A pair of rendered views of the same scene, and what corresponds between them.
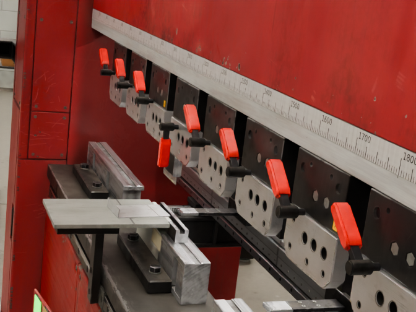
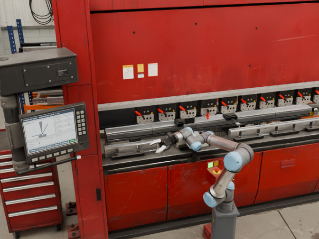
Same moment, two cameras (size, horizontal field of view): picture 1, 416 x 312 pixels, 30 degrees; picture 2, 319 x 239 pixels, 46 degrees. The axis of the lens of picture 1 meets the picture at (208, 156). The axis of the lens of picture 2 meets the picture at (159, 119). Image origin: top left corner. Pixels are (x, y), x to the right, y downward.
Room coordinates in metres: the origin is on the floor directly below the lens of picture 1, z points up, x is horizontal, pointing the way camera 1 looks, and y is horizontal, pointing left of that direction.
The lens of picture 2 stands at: (1.73, 3.24, 2.57)
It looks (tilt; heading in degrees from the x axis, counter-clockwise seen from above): 25 degrees down; 276
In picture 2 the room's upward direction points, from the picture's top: straight up
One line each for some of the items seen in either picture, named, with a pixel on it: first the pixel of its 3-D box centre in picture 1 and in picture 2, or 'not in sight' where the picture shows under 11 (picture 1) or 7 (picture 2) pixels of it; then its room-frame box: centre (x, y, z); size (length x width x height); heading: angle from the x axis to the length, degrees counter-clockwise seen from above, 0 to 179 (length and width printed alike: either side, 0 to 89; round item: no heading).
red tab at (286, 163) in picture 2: not in sight; (288, 163); (0.76, -0.14, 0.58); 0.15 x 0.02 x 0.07; 21
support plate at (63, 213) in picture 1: (104, 213); (194, 140); (1.72, 0.22, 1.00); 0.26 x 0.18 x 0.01; 111
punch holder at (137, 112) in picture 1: (150, 88); (165, 110); (1.98, 0.17, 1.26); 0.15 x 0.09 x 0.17; 21
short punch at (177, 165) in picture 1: (171, 160); (189, 120); (1.77, 0.08, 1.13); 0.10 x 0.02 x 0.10; 21
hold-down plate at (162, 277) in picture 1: (142, 260); (194, 145); (1.71, 0.12, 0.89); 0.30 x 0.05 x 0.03; 21
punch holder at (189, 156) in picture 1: (200, 122); (207, 105); (1.61, 0.02, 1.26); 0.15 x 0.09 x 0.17; 21
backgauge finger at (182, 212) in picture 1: (229, 208); (183, 124); (1.82, -0.07, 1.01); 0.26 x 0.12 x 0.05; 111
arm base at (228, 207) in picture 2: not in sight; (225, 202); (1.47, 0.88, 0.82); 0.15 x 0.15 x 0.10
